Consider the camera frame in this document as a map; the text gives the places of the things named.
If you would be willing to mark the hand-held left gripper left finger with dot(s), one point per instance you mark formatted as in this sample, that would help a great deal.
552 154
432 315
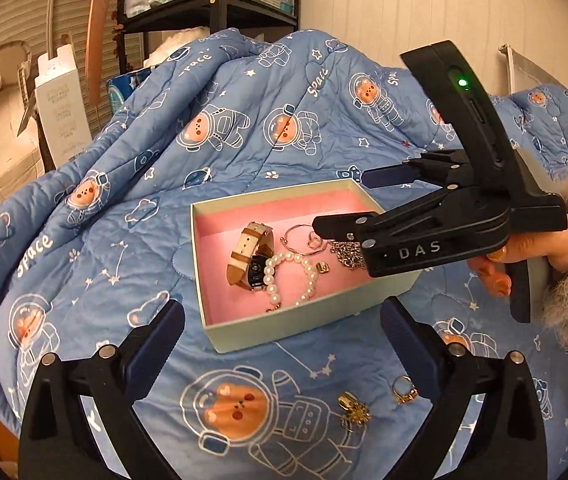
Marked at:
156 345

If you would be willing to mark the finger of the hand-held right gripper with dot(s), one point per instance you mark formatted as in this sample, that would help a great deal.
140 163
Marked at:
389 175
344 225

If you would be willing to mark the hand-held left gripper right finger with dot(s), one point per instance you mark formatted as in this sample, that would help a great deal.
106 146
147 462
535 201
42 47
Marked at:
409 350

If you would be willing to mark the small gold earring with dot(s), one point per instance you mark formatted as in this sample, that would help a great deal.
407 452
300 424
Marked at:
323 266

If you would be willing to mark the silver hoop bangle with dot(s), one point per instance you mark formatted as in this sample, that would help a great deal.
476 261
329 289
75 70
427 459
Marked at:
289 237

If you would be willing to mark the green box with pink lining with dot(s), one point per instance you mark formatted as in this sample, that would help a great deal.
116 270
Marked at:
229 332

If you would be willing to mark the gold brooch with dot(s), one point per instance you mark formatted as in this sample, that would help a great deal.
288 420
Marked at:
356 410

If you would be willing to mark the person's right hand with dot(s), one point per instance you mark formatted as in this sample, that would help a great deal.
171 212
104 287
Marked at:
494 270

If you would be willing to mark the white bed headboard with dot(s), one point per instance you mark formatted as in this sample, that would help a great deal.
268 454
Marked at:
539 70

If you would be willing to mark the blue bear printed pillow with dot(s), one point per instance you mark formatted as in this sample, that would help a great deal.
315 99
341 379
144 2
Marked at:
564 125

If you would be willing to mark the blue bear astronaut printed blanket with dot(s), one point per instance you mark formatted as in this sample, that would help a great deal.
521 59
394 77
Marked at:
274 125

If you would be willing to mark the white plastic bag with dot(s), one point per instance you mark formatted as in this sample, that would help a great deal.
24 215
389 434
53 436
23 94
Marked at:
178 45

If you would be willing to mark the black metal shelf rack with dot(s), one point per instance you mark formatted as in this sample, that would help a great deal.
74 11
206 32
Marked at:
213 2

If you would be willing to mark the tall white carton box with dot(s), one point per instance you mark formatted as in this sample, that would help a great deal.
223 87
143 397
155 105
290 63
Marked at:
63 110

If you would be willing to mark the pink board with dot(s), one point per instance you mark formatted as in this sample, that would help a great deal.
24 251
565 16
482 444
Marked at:
98 25

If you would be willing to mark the white louvered wardrobe door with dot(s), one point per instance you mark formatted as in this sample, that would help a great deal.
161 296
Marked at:
8 15

